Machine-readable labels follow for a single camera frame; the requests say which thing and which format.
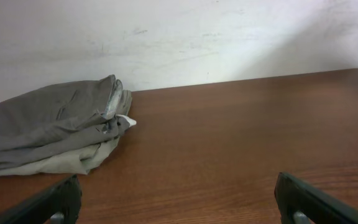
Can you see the folded grey trousers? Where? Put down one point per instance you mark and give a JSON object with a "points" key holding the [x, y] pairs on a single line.
{"points": [[61, 118]]}

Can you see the folded beige garment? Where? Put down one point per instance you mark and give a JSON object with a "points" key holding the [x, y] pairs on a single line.
{"points": [[80, 161]]}

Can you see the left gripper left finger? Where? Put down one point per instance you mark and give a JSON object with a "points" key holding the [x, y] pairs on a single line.
{"points": [[59, 203]]}

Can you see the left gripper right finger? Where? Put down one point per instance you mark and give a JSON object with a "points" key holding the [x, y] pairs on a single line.
{"points": [[299, 202]]}

